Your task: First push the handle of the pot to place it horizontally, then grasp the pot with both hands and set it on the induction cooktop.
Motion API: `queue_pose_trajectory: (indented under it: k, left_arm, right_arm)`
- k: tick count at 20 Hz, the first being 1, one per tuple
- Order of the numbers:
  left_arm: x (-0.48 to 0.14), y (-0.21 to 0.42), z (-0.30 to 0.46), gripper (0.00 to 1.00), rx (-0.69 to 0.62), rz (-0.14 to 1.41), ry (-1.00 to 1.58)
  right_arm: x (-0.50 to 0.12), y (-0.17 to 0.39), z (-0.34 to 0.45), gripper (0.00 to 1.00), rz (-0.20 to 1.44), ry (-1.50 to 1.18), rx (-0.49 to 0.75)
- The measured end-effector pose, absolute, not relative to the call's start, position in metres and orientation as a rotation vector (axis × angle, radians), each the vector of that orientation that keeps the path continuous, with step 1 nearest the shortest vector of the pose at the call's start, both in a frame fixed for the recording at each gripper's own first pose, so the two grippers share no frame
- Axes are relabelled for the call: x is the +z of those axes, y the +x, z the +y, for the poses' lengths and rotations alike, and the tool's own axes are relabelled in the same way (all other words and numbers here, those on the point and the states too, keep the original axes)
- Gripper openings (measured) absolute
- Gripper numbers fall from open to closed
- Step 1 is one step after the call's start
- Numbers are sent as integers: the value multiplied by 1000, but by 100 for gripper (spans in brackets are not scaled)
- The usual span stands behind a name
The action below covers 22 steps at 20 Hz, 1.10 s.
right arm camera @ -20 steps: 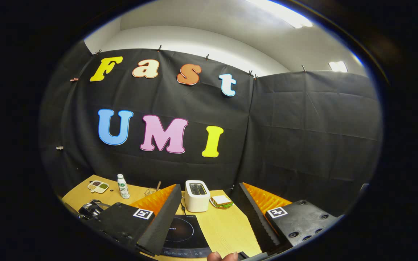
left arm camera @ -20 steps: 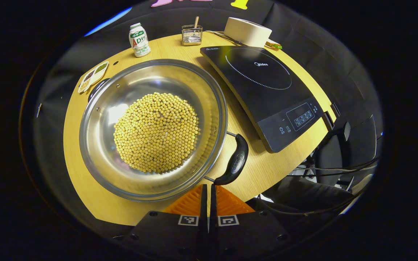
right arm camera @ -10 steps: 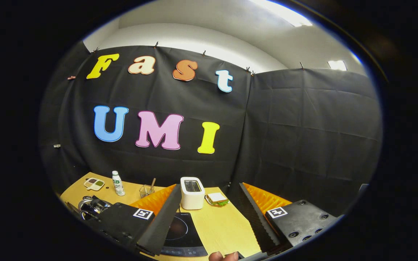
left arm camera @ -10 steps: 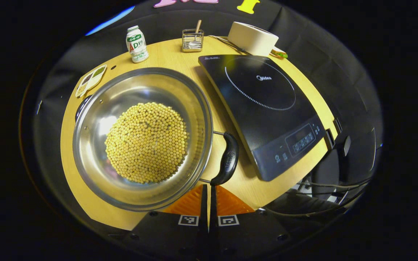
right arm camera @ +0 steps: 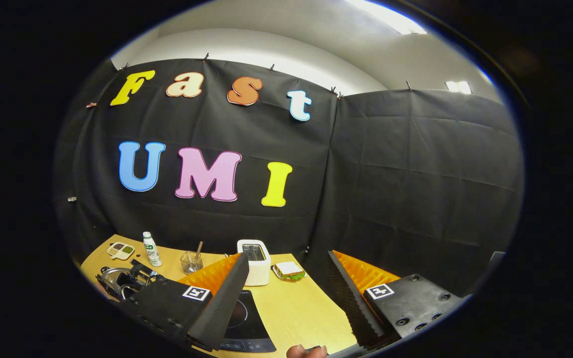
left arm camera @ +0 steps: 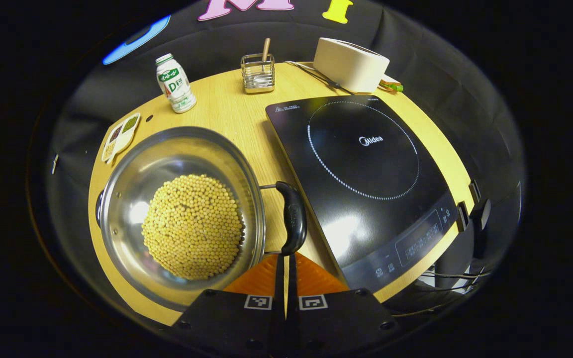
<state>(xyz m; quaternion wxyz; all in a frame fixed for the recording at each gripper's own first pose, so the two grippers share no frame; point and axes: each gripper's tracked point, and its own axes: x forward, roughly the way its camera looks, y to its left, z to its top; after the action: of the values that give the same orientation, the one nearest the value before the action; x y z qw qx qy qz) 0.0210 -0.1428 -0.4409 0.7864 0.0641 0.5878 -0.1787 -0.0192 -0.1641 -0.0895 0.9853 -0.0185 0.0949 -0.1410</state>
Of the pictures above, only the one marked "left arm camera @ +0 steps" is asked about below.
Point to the black table edge clamp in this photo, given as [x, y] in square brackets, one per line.
[474, 190]
[463, 216]

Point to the pile of soybeans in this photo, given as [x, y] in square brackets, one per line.
[192, 228]

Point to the stainless steel pot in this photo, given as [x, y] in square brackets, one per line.
[132, 189]

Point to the white divided bean tray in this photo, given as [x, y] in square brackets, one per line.
[120, 139]

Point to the white toaster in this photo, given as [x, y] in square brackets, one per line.
[348, 64]

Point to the small silver clip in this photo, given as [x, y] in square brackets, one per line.
[54, 164]

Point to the toy sandwich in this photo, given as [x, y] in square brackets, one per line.
[393, 87]

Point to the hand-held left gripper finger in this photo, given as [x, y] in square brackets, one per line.
[280, 278]
[291, 283]

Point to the black induction cooktop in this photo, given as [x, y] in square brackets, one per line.
[366, 164]

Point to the white green label bottle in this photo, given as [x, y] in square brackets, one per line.
[174, 87]

